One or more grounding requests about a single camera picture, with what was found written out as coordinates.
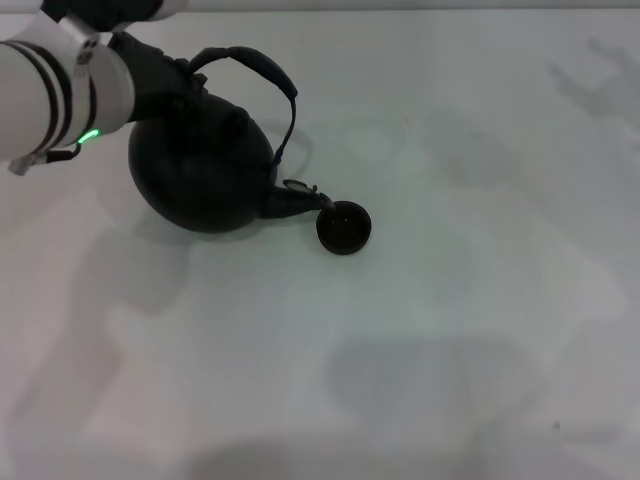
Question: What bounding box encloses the black round teapot with handle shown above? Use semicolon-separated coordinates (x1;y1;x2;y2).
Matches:
127;45;336;234

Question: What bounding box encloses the left arm cable with plug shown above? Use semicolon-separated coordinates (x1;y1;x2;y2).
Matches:
6;141;85;177

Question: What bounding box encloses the small dark brown teacup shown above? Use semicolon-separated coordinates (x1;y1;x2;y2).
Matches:
315;200;373;258

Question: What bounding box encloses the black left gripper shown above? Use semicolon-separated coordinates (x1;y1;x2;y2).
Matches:
106;31;210;124

